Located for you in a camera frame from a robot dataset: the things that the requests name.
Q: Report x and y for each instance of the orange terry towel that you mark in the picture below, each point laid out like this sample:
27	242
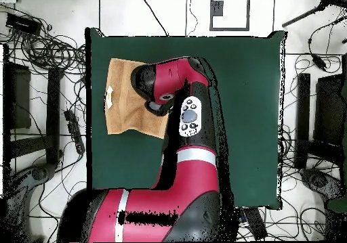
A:
127	113

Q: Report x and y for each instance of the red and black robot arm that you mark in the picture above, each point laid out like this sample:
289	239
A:
195	178

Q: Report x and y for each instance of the black flat panel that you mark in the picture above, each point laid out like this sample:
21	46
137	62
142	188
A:
17	96
329	107

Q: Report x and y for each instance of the dark green table cloth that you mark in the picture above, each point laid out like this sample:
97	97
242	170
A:
252	91

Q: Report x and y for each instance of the black power strip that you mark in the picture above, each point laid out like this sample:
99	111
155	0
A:
74	130

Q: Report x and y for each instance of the black bar stand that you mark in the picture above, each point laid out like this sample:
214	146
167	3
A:
52	113

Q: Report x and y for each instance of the black upright bar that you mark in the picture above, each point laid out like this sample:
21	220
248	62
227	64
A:
303	113

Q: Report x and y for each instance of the grey chair base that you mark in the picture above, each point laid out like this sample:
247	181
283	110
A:
38	174
317	179

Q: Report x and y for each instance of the black power adapter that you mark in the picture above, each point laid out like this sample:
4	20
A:
319	62

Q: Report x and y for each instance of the black pole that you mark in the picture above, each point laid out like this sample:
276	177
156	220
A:
301	17

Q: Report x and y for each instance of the black electronics box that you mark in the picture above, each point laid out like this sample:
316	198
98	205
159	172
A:
23	23

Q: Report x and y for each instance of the grey square floor frame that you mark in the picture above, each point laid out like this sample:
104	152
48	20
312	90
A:
217	8

